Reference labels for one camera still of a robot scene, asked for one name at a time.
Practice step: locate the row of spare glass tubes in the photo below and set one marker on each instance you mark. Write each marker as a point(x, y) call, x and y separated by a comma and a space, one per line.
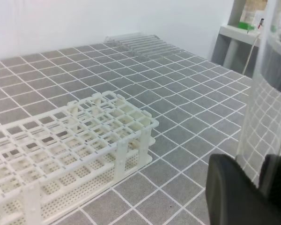
point(141, 44)

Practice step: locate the grey grid tablecloth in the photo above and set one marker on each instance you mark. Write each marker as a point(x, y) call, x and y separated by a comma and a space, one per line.
point(200, 107)

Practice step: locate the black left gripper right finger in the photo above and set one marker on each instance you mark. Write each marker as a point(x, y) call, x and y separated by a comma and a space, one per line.
point(277, 178)

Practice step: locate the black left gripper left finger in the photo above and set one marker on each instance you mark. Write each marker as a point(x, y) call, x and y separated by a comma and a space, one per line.
point(232, 199)

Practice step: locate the green box on shelf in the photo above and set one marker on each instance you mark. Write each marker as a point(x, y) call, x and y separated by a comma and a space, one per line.
point(246, 26)

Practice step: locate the clear glass test tube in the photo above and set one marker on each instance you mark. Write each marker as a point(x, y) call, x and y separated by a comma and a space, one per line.
point(260, 140)

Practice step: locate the white shelf unit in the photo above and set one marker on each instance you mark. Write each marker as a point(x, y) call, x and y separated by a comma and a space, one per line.
point(237, 49)

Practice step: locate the white plastic test tube rack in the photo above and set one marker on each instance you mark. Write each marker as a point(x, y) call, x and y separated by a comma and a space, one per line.
point(55, 161)

